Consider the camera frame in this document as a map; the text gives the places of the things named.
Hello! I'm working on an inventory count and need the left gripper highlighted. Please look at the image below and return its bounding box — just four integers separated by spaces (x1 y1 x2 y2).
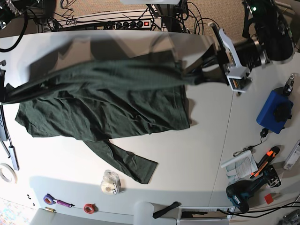
182 22 270 93

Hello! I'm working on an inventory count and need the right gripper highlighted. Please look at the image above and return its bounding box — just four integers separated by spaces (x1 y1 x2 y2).
0 60 6 98

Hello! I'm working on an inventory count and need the dark green t-shirt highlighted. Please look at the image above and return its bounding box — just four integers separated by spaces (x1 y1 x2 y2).
0 52 225 185

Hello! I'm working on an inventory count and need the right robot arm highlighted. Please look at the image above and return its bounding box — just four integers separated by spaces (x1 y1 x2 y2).
0 0 45 102

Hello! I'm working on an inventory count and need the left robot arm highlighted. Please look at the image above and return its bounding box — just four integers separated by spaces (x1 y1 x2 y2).
188 0 295 93

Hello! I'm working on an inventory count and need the blue plastic box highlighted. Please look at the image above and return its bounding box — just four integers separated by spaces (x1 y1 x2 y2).
256 87 293 134

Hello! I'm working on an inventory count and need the metal clamp tool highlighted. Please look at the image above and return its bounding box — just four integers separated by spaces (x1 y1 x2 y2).
283 74 295 97

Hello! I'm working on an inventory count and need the white tape roll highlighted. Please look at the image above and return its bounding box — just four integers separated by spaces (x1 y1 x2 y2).
0 163 17 183

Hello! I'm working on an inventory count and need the silver carabiner clip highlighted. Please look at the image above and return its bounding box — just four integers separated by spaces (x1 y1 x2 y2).
233 146 253 157

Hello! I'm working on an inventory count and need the black power strip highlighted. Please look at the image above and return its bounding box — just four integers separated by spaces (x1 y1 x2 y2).
103 20 152 30

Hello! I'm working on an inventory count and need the white paper manual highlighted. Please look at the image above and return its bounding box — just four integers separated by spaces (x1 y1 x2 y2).
221 150 257 184

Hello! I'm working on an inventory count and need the orange black utility knife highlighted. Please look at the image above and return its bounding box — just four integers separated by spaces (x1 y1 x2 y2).
249 146 280 179

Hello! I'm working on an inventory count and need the purple tape roll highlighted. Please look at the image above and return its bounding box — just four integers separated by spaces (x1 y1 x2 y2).
43 194 56 205

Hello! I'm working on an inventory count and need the brass small cylinder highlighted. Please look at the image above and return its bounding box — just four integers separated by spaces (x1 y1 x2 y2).
44 207 56 213

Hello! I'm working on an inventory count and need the red square sticker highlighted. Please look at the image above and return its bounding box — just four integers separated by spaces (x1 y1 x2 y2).
264 194 274 204

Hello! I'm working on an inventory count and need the red tape roll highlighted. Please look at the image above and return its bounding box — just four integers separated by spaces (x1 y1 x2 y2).
83 203 95 214

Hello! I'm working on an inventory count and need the black cordless drill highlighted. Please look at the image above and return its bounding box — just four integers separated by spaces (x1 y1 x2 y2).
226 165 281 213

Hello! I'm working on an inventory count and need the black strap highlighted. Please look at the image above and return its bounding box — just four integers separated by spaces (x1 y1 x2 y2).
152 201 180 219

